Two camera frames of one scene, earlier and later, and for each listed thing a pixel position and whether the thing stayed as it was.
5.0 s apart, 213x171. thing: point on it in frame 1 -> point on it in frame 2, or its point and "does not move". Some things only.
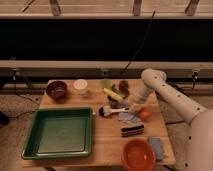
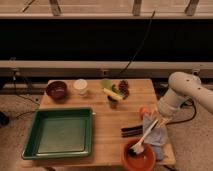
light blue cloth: x=127 y=117 -> x=157 y=136
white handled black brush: x=106 y=110 -> x=139 y=146
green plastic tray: x=60 y=133 does not move
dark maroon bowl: x=56 y=89 does not move
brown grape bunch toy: x=124 y=88 does not move
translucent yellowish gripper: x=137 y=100 -> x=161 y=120
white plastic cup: x=81 y=86 does not move
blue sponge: x=158 y=147 does not move
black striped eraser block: x=132 y=131 does not move
